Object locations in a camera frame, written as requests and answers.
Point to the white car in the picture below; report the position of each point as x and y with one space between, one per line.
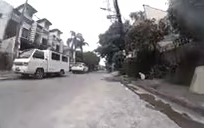
79 68

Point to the palm tree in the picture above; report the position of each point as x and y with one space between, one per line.
75 42

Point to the grey concrete road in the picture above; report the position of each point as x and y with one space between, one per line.
73 103

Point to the roadside trees and bushes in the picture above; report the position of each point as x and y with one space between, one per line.
146 43

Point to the dark utility pole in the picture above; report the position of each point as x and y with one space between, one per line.
118 16

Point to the white van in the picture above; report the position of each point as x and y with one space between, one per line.
40 62

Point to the building with pale roof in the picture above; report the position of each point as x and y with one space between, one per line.
154 14

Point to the roadside gutter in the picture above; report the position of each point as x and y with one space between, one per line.
170 108

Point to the row of multi-storey houses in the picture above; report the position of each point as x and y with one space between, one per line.
26 33

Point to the grey concrete sidewalk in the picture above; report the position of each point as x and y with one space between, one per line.
1 76

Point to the pale concrete block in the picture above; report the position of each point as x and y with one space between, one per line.
202 80

